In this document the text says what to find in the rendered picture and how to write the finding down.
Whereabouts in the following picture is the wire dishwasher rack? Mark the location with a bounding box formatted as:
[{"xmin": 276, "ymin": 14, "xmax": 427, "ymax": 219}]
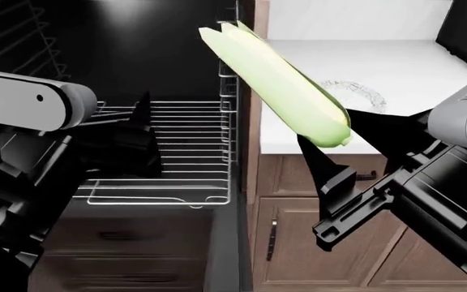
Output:
[{"xmin": 71, "ymin": 100, "xmax": 235, "ymax": 209}]

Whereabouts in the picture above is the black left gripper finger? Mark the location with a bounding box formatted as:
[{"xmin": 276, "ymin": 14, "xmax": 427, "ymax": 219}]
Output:
[
  {"xmin": 130, "ymin": 124, "xmax": 165, "ymax": 179},
  {"xmin": 126, "ymin": 90, "xmax": 154, "ymax": 128}
]

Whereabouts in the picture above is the black box appliance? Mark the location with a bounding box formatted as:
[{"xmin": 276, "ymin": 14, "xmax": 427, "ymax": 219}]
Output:
[{"xmin": 435, "ymin": 0, "xmax": 467, "ymax": 73}]

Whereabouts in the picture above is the black cabinet door handle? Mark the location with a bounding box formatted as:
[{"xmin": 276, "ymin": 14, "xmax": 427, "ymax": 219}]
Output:
[{"xmin": 266, "ymin": 217, "xmax": 279, "ymax": 263}]

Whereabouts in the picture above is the brown wooden cabinet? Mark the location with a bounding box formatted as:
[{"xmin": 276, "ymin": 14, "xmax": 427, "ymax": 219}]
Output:
[{"xmin": 241, "ymin": 0, "xmax": 467, "ymax": 292}]

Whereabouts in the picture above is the green husked corn cob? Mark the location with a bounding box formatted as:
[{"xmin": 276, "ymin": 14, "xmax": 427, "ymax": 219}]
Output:
[{"xmin": 199, "ymin": 19, "xmax": 353, "ymax": 149}]

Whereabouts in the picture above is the black drawer handle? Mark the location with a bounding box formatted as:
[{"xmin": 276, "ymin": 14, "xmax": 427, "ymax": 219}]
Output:
[{"xmin": 354, "ymin": 170, "xmax": 379, "ymax": 183}]

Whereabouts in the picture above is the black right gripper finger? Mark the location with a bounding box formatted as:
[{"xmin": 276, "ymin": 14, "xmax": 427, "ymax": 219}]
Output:
[
  {"xmin": 347, "ymin": 109, "xmax": 438, "ymax": 175},
  {"xmin": 296, "ymin": 132, "xmax": 358, "ymax": 218}
]

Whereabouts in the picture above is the dark glass oven door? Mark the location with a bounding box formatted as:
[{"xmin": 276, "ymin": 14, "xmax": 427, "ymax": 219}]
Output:
[{"xmin": 26, "ymin": 208, "xmax": 255, "ymax": 292}]

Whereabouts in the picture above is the black oven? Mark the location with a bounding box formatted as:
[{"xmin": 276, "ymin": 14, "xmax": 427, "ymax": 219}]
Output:
[{"xmin": 0, "ymin": 0, "xmax": 255, "ymax": 214}]

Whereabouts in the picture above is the clear glass plate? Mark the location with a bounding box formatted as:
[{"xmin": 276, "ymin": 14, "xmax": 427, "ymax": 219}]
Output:
[{"xmin": 318, "ymin": 79, "xmax": 388, "ymax": 115}]

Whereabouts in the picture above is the wire oven rack guide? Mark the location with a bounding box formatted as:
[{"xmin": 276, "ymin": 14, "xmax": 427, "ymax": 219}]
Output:
[
  {"xmin": 0, "ymin": 0, "xmax": 72, "ymax": 85},
  {"xmin": 216, "ymin": 18, "xmax": 241, "ymax": 99}
]

